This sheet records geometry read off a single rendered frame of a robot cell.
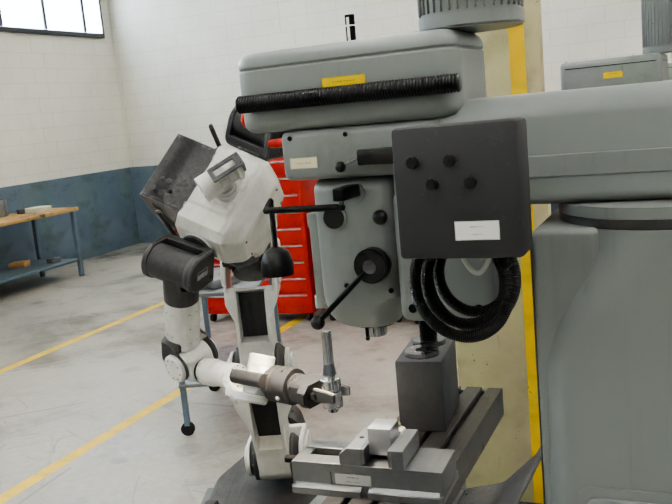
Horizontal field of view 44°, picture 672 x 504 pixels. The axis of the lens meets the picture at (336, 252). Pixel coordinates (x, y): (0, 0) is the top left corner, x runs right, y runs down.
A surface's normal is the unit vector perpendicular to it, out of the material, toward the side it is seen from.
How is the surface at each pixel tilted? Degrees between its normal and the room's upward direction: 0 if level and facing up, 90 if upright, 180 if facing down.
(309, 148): 90
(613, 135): 90
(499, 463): 90
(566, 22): 90
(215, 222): 58
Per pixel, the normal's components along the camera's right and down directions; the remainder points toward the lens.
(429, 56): -0.40, 0.19
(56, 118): 0.91, -0.02
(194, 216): -0.08, -0.38
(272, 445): -0.10, -0.79
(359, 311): -0.31, 0.62
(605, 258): -0.75, -0.15
